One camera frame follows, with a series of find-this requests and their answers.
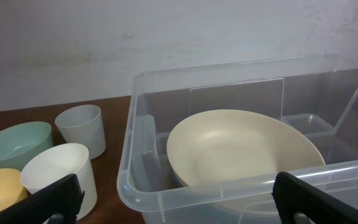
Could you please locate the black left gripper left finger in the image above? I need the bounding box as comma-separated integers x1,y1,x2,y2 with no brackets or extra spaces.
0,174,85,224

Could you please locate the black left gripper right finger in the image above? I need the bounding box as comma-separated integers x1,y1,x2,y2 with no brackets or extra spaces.
272,172,358,224

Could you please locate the beige plate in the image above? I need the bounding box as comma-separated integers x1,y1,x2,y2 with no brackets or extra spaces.
166,108,326,215

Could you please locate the clear plastic storage container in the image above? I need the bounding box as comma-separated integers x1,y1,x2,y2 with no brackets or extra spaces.
117,54,358,223

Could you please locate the cream cup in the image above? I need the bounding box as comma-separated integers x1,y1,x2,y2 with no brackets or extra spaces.
20,143,97,220

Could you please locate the green bowl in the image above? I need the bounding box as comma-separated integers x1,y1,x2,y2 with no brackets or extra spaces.
0,121,53,171

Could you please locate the grey cup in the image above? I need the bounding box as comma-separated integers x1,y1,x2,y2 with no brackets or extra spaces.
55,105,106,159

